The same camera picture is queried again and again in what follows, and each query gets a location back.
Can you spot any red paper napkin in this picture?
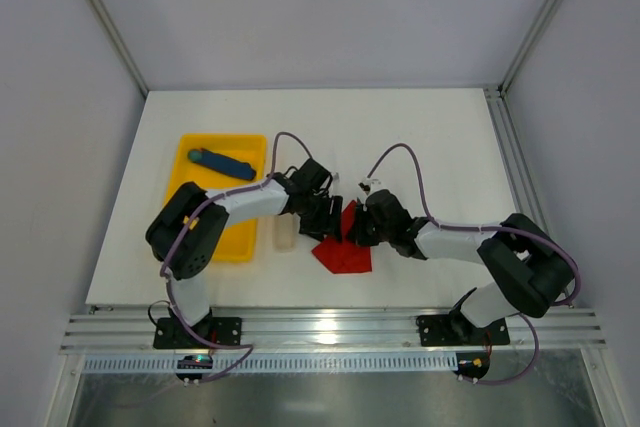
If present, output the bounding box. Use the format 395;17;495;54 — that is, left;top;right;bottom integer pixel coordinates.
311;201;373;275

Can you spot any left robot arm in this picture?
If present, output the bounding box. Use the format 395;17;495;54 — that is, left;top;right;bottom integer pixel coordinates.
145;158;342;347

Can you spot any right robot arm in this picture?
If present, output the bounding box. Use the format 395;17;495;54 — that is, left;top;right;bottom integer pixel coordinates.
347;189;577;345

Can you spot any yellow plastic tray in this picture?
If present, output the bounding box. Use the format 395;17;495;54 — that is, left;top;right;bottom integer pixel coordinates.
163;133;268;263

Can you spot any blue pouch in tray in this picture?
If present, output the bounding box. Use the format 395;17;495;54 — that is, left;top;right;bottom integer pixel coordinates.
200;149;256;181

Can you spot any right controller board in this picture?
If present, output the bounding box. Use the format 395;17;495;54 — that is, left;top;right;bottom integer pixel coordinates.
454;352;490;380

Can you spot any controller board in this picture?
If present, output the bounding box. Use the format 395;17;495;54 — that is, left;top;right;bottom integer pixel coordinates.
176;354;213;383
454;352;490;380

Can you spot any left controller board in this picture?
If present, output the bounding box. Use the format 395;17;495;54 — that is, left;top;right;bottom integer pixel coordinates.
176;354;213;383

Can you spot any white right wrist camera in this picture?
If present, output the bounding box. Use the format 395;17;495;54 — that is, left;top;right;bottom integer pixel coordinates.
357;177;385;204

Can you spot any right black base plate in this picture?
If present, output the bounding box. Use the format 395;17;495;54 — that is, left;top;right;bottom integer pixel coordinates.
415;314;510;347

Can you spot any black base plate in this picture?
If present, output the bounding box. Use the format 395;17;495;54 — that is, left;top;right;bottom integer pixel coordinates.
153;316;242;350
415;314;510;347

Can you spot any right aluminium side rail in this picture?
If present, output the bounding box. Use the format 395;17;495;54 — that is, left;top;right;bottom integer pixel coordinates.
482;86;571;306

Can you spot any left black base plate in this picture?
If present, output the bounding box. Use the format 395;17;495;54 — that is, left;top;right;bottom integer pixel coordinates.
153;316;242;350

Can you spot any aluminium front rail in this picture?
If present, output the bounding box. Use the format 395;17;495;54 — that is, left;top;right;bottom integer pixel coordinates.
60;307;606;354

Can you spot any slotted cable duct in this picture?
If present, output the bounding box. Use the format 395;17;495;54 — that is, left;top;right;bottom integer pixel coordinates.
82;351;456;375

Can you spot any right aluminium frame post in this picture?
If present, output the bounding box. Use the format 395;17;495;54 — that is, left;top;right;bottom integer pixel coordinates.
498;0;564;96

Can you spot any aluminium frame post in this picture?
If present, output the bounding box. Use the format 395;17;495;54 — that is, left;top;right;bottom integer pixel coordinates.
85;0;149;99
498;0;564;96

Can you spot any left aluminium frame post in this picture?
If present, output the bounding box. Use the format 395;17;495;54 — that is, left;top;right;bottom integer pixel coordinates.
85;0;149;99

